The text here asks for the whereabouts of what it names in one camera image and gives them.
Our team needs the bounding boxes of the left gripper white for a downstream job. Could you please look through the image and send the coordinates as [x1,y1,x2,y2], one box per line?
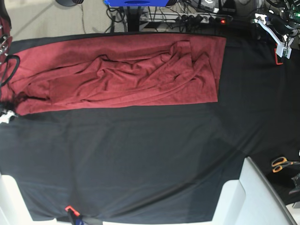
[252,13,296,58]

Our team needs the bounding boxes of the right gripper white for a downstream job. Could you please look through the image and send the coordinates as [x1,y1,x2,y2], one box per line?
[0,110,18,124]

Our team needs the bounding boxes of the red long-sleeve T-shirt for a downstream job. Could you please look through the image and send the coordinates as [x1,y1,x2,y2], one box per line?
[1,33,226,115]

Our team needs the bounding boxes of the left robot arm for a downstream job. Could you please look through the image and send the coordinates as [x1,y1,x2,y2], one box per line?
[251,0,300,59]

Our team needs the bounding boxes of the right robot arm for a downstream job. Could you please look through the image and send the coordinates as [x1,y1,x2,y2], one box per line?
[0,0,20,124]

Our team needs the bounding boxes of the orange and black clamp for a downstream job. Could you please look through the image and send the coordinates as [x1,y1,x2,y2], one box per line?
[274,48,283,66]

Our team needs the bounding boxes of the white foam block left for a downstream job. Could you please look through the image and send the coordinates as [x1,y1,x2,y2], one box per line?
[0,173,58,225]

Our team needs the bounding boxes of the white foam block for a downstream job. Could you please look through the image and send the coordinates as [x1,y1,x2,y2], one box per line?
[212,157,297,225]
[0,173,58,225]

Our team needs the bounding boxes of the white power strip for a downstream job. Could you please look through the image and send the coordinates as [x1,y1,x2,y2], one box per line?
[140,11,233,25]

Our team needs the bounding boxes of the orange clamp at bottom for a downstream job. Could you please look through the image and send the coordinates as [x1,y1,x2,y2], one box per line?
[65,205,81,217]

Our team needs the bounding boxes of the white foam block right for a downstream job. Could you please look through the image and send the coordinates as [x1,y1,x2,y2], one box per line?
[212,157,297,225]

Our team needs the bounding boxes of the blue plastic bin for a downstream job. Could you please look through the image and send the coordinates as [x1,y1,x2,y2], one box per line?
[104,0,169,7]

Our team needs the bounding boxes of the black table cloth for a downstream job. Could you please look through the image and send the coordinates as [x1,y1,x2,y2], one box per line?
[0,34,300,224]

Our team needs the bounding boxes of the yellow-handled scissors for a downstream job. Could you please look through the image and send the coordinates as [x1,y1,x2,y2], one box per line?
[271,157,300,173]

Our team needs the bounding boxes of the black metal bracket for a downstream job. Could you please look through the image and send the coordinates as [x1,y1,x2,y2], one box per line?
[289,173,300,195]

